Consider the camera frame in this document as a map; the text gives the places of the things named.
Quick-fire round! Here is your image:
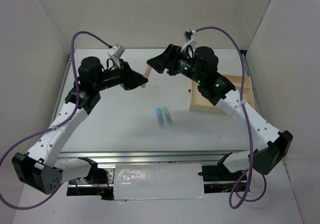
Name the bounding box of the blue highlighter marker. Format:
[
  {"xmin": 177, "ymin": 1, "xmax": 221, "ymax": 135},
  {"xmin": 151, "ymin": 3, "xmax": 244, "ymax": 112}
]
[{"xmin": 156, "ymin": 108, "xmax": 165, "ymax": 129}]

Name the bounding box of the green highlighter marker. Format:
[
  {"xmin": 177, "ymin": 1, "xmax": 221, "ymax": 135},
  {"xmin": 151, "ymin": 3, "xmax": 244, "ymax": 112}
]
[{"xmin": 162, "ymin": 106, "xmax": 174, "ymax": 127}]

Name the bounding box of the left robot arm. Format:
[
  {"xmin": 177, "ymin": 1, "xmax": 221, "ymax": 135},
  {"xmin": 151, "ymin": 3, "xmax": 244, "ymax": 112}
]
[{"xmin": 12, "ymin": 57, "xmax": 148, "ymax": 194}]

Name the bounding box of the aluminium front rail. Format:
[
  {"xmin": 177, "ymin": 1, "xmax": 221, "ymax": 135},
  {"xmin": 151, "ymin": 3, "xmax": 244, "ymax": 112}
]
[{"xmin": 58, "ymin": 150, "xmax": 231, "ymax": 165}]

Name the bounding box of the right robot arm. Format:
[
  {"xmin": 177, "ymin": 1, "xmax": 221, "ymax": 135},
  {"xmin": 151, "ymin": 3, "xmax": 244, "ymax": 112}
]
[{"xmin": 146, "ymin": 44, "xmax": 293, "ymax": 180}]

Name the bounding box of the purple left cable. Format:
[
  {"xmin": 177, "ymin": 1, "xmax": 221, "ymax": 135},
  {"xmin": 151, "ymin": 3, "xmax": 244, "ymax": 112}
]
[{"xmin": 0, "ymin": 31, "xmax": 113, "ymax": 208}]

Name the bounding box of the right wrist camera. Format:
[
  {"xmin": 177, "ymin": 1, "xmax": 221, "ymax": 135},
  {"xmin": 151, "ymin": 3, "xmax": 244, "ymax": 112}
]
[{"xmin": 181, "ymin": 30, "xmax": 198, "ymax": 52}]

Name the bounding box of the cream compartment organizer tray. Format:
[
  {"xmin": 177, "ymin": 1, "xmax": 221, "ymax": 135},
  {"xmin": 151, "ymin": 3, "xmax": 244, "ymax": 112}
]
[{"xmin": 189, "ymin": 74, "xmax": 256, "ymax": 116}]

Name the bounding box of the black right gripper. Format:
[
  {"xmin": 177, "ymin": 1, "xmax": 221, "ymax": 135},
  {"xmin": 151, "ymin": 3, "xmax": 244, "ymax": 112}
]
[{"xmin": 146, "ymin": 44, "xmax": 204, "ymax": 84}]

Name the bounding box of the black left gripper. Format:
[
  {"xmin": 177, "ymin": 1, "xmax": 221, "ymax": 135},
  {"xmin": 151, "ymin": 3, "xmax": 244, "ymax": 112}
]
[{"xmin": 94, "ymin": 59, "xmax": 149, "ymax": 92}]

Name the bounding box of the pink orange highlighter marker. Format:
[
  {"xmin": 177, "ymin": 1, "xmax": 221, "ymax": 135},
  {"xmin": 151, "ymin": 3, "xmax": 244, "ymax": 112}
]
[{"xmin": 141, "ymin": 65, "xmax": 152, "ymax": 88}]

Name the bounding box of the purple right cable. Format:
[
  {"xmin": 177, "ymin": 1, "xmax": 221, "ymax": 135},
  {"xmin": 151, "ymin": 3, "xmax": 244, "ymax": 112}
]
[{"xmin": 194, "ymin": 26, "xmax": 267, "ymax": 209}]

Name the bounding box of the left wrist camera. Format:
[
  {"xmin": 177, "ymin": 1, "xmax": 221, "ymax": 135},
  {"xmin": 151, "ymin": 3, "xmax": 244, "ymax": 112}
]
[{"xmin": 108, "ymin": 44, "xmax": 126, "ymax": 59}]

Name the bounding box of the yellow highlighter marker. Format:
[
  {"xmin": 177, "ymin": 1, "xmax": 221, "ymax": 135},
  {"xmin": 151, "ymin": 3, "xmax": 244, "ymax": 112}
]
[{"xmin": 194, "ymin": 101, "xmax": 211, "ymax": 106}]

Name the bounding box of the purple cable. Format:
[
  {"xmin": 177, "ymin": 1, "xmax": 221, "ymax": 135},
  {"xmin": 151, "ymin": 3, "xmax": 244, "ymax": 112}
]
[
  {"xmin": 0, "ymin": 31, "xmax": 113, "ymax": 208},
  {"xmin": 194, "ymin": 26, "xmax": 267, "ymax": 209}
]

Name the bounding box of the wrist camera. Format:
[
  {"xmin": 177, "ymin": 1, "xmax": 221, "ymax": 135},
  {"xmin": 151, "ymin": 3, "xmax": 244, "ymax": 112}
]
[
  {"xmin": 181, "ymin": 30, "xmax": 198, "ymax": 52},
  {"xmin": 108, "ymin": 44, "xmax": 126, "ymax": 59}
]

